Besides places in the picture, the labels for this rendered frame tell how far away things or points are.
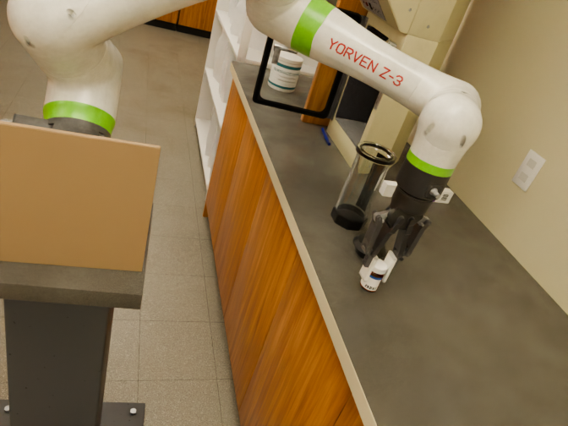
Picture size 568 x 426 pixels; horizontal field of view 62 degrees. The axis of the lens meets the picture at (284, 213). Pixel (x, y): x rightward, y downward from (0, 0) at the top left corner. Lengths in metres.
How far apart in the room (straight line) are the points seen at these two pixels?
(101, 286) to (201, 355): 1.19
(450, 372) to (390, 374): 0.14
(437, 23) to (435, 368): 0.99
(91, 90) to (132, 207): 0.23
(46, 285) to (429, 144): 0.73
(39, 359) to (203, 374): 0.95
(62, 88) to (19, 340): 0.54
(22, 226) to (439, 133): 0.75
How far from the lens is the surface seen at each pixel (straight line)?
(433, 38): 1.58
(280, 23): 1.03
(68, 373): 1.24
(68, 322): 1.11
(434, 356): 1.07
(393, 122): 1.63
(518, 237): 1.64
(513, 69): 1.80
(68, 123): 0.94
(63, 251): 0.98
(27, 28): 0.87
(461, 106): 0.88
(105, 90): 0.98
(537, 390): 1.18
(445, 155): 0.89
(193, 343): 2.13
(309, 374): 1.22
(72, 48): 0.88
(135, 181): 0.87
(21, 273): 0.99
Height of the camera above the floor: 1.61
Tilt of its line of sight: 31 degrees down
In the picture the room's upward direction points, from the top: 18 degrees clockwise
